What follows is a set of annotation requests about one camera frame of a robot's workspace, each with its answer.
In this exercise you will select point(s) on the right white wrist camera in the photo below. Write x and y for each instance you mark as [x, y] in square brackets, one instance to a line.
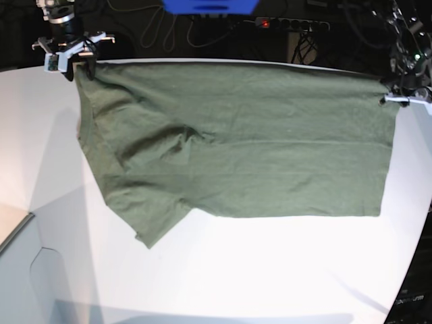
[56, 62]

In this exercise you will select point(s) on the blue plastic box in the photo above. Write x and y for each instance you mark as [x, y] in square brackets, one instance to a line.
[185, 7]

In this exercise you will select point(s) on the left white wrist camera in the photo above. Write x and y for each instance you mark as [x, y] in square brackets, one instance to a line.
[426, 104]

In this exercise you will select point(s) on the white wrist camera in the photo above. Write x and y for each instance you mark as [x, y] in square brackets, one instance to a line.
[426, 104]
[56, 62]

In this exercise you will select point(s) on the black power strip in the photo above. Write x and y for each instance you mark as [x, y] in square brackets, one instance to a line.
[292, 25]

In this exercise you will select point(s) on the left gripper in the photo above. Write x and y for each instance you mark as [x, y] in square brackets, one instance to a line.
[405, 89]

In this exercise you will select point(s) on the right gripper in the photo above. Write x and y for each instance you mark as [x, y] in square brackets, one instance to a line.
[84, 46]

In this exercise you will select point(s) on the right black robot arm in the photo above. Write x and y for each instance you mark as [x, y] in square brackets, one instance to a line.
[64, 22]

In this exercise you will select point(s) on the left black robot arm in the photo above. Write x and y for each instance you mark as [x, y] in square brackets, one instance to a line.
[408, 45]

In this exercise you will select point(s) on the olive green t-shirt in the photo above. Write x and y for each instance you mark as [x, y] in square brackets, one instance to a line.
[233, 140]

